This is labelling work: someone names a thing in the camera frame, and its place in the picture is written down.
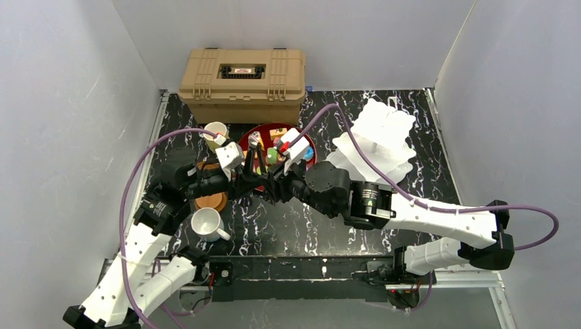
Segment brown wooden coaster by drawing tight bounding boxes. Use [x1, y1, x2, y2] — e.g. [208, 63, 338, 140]
[196, 159, 222, 179]

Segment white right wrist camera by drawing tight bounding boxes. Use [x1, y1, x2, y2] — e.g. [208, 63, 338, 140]
[277, 128, 310, 175]

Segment light wooden coaster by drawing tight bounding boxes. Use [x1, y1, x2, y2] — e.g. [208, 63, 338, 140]
[194, 193, 227, 212]

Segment blue frosted donut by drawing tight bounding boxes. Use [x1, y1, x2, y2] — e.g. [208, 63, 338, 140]
[304, 146, 314, 162]

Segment yellow rectangular cake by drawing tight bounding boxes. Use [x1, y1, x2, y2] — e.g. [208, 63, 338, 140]
[269, 127, 288, 141]

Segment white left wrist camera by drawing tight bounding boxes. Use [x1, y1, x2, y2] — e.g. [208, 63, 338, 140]
[214, 134, 245, 182]

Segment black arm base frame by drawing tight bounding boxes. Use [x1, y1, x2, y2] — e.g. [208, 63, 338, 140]
[180, 256, 437, 308]

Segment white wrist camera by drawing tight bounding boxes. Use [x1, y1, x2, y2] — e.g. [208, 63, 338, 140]
[214, 134, 245, 182]
[277, 128, 310, 175]

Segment round red tray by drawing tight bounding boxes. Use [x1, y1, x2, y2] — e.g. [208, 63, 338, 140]
[236, 123, 317, 194]

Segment white three-tier cake stand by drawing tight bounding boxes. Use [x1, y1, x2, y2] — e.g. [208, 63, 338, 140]
[326, 97, 417, 184]

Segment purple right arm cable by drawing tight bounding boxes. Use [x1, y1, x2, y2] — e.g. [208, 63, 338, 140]
[279, 103, 560, 252]

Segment black tongs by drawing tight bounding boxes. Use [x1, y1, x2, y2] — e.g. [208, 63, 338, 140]
[243, 144, 268, 175]

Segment tan plastic toolbox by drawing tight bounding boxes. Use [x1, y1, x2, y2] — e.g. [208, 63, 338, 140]
[177, 48, 306, 125]

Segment pale yellow mug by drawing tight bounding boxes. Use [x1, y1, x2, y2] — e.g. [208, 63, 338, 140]
[202, 121, 229, 153]

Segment yellow triangular cake slice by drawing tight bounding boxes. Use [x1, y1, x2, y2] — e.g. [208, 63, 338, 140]
[247, 131, 263, 149]

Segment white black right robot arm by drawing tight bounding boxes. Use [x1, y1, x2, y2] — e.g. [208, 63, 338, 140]
[265, 161, 515, 276]

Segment white mug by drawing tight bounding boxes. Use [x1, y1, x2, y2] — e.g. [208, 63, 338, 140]
[190, 208, 231, 242]

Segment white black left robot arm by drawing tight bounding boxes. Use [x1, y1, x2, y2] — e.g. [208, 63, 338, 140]
[63, 142, 255, 328]

